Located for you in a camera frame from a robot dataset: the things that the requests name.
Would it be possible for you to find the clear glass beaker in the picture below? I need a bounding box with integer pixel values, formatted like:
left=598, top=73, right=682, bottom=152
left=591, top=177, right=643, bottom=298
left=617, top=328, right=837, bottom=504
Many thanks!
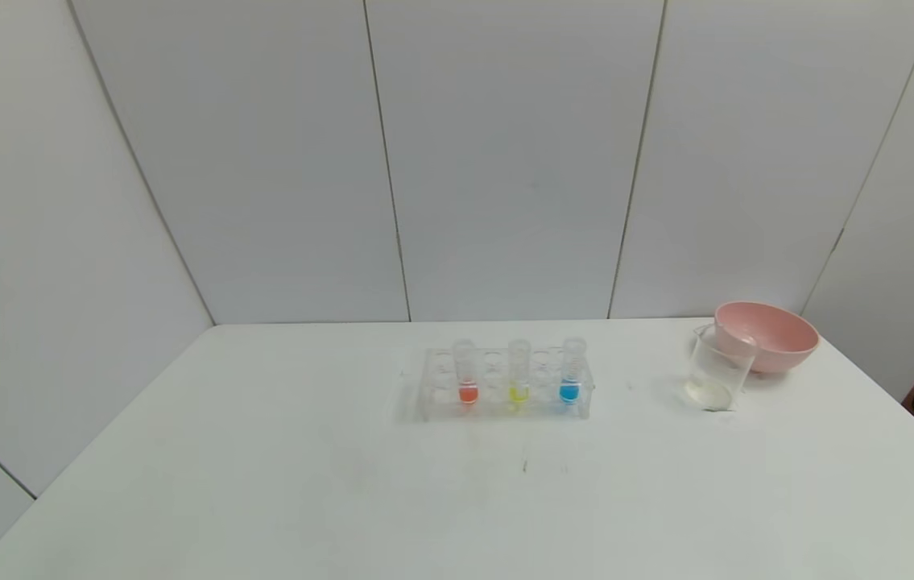
left=683, top=323, right=759, bottom=413

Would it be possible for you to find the test tube with blue pigment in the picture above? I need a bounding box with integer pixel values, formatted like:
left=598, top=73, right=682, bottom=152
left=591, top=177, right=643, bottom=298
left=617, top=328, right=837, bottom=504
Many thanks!
left=559, top=337, right=589, bottom=405

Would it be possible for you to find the test tube with yellow pigment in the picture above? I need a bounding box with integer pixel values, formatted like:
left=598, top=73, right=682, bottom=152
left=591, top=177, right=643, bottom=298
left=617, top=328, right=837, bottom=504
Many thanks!
left=507, top=338, right=533, bottom=406

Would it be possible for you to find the pink bowl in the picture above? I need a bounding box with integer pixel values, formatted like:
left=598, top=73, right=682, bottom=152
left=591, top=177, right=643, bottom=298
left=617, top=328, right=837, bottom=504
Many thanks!
left=713, top=300, right=821, bottom=375

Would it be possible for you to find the clear acrylic test tube rack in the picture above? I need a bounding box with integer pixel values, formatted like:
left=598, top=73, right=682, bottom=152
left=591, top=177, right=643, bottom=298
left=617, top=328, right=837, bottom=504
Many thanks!
left=416, top=345, right=595, bottom=422

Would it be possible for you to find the test tube with red pigment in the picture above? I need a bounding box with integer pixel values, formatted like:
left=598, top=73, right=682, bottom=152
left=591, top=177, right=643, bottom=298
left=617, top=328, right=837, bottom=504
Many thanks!
left=453, top=338, right=481, bottom=406

